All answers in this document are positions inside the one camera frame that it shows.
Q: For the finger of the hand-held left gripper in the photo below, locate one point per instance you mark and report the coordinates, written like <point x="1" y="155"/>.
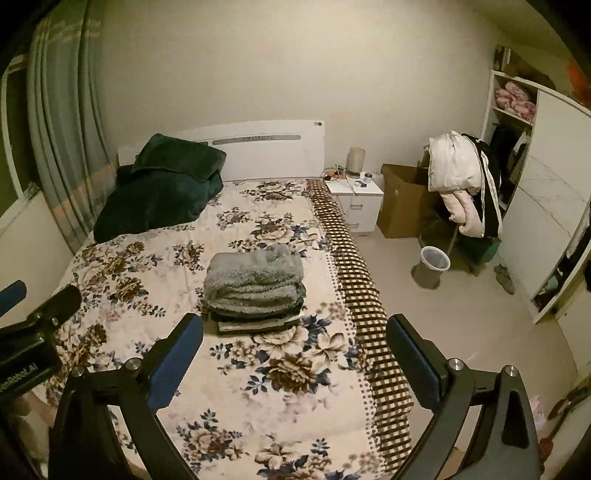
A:
<point x="11" y="297"/>
<point x="62" y="302"/>

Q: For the black garment with white stripe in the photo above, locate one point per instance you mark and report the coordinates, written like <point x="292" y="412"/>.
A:
<point x="491" y="198"/>

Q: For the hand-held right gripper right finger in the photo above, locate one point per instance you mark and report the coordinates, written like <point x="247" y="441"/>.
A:
<point x="411" y="364"/>

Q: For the floral bed quilt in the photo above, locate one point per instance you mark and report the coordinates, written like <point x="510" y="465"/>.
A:
<point x="277" y="383"/>

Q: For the person's left forearm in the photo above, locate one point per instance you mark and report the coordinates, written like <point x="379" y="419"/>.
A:
<point x="34" y="406"/>

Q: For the dark green blanket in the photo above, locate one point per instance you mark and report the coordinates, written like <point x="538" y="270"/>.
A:
<point x="157" y="189"/>

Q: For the light grey folded garment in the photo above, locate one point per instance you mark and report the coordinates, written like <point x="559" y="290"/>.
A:
<point x="258" y="327"/>

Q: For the white window frame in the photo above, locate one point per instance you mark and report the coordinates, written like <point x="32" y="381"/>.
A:
<point x="14" y="138"/>

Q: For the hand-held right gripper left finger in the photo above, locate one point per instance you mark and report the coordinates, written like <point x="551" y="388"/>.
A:
<point x="180" y="360"/>

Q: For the grey fluffy towel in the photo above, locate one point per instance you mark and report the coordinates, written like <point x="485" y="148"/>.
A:
<point x="254" y="277"/>

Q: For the white jacket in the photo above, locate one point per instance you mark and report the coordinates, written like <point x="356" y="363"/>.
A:
<point x="455" y="161"/>

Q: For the pink floral bedding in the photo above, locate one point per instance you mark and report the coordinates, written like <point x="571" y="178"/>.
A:
<point x="515" y="99"/>

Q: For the grey slipper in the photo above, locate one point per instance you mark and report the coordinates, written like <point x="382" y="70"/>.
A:
<point x="504" y="279"/>

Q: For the white bed headboard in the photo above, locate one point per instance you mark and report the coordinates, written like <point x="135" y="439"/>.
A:
<point x="277" y="157"/>

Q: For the green chair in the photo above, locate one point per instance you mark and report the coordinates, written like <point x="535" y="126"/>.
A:
<point x="480" y="251"/>

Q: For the white nightstand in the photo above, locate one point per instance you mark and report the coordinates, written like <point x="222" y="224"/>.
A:
<point x="358" y="205"/>

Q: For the grey trash bin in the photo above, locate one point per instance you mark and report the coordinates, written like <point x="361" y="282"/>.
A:
<point x="431" y="270"/>

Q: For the green striped curtain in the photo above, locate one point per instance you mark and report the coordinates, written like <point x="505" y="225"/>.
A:
<point x="64" y="115"/>

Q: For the brown cardboard box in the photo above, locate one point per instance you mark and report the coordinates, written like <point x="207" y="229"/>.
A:
<point x="399" y="207"/>

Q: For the dark hanging clothes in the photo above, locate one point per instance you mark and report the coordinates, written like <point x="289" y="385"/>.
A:
<point x="505" y="157"/>

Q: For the white wardrobe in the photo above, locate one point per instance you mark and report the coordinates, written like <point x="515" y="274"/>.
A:
<point x="549" y="184"/>

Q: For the pink garment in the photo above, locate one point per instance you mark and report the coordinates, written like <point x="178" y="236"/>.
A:
<point x="466" y="212"/>

